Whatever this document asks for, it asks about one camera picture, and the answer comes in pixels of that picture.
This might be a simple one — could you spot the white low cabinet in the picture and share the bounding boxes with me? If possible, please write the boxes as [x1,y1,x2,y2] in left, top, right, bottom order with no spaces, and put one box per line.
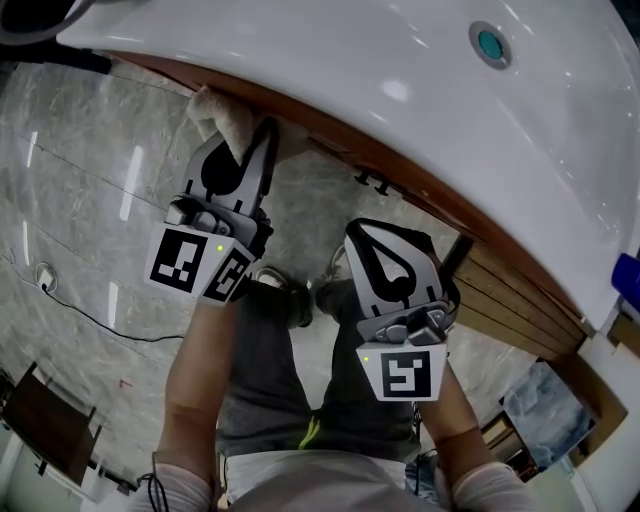
[0,424,144,512]

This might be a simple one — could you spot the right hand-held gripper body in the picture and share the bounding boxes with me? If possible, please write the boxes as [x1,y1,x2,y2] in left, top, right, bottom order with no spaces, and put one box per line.
[355,298,451,401]

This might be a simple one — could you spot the white fluffy cloth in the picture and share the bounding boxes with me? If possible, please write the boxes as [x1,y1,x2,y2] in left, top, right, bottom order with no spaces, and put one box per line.
[186,85,314,166]

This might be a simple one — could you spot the person's right forearm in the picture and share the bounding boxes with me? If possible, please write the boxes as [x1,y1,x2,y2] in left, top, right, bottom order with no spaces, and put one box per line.
[417,359,494,474]

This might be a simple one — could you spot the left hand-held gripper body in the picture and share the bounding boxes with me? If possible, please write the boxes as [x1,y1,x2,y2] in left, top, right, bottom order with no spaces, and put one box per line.
[143,194,274,304]

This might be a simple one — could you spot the light wooden frame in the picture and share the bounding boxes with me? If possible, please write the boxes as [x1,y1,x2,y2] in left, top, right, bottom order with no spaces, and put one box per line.
[547,319,630,474]

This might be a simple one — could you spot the blue plastic item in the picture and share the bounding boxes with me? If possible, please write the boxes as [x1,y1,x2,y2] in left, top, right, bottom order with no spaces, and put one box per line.
[612,252,640,316]

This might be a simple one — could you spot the person's shoe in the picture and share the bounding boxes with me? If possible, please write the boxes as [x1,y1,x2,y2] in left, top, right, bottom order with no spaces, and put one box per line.
[253,264,301,301]
[327,242,354,284]

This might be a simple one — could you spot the person's grey trousers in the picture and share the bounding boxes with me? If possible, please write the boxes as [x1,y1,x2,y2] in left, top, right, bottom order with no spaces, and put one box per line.
[217,277,424,461]

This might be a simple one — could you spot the black power cable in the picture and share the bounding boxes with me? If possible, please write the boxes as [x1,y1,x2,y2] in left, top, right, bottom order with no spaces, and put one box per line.
[42,284,185,344]

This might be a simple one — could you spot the blue marbled board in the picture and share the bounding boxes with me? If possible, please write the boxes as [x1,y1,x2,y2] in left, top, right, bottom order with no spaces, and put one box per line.
[499,359,599,461]

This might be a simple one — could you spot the person's left shoe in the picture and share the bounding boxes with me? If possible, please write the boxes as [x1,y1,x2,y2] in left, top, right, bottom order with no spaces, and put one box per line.
[253,264,301,301]

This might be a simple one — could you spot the person's right shoe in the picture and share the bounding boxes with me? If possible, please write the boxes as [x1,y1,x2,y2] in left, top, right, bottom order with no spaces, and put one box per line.
[327,242,354,284]

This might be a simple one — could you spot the white bathtub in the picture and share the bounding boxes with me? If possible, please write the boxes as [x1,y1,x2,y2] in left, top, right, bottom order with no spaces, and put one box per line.
[55,0,640,334]

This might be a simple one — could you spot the wooden slatted shelf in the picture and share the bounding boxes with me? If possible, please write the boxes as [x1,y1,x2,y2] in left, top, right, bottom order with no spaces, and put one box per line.
[452,234,587,362]

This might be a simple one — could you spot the white floor power socket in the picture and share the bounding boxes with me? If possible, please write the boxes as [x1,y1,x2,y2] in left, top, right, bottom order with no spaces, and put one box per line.
[34,262,60,295]

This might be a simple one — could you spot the teal drain cap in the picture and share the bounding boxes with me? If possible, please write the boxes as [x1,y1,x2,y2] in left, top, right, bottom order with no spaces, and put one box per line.
[468,20,514,70]

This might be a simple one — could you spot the thin black cable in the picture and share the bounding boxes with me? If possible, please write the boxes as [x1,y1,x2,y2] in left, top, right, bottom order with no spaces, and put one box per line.
[137,449,171,512]

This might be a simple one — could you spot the neon yellow cord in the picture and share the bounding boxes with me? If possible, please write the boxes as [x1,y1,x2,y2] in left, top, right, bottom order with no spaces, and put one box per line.
[298,414,322,451]

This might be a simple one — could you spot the person's left forearm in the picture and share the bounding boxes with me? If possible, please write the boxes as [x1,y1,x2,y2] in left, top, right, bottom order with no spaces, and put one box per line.
[155,294,241,481]

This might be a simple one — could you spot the dark brown wooden table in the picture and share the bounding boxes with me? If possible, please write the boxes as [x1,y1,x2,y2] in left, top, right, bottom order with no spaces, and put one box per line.
[2,360,104,487]

